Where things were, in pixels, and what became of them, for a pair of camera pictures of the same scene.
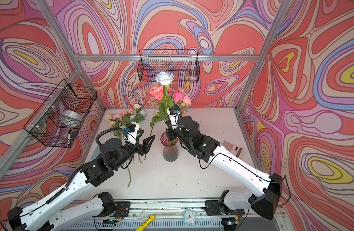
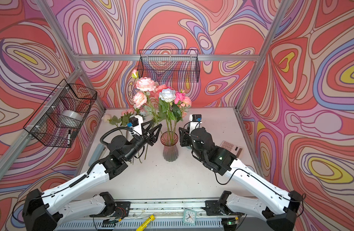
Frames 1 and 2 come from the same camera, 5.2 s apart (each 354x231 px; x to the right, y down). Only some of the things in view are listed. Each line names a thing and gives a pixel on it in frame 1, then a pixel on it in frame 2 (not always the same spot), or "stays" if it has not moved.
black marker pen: x=69 y=137 stays
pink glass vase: x=170 y=152 stays
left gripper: x=140 y=148 → x=150 y=139
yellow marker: x=144 y=224 stays
